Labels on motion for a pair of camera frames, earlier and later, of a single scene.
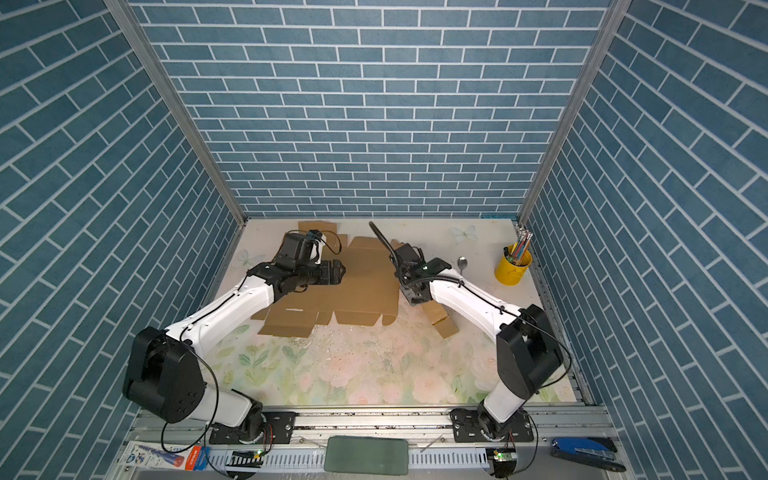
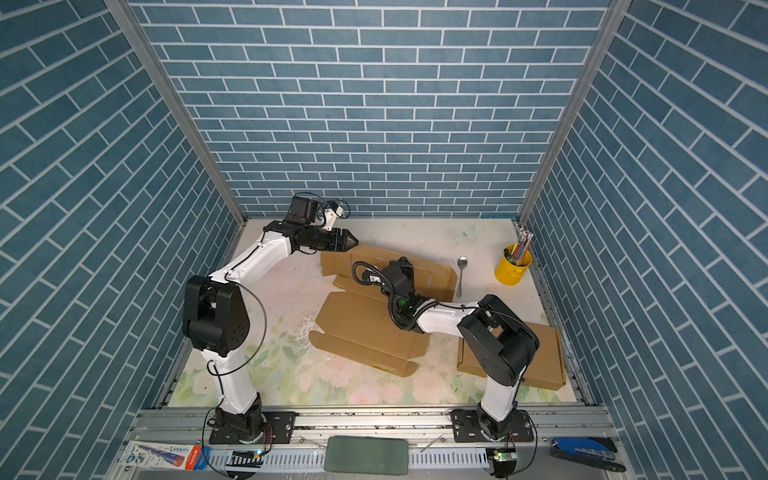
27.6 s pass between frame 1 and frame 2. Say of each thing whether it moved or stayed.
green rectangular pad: stayed
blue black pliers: stayed
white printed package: stayed
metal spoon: stayed
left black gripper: moved
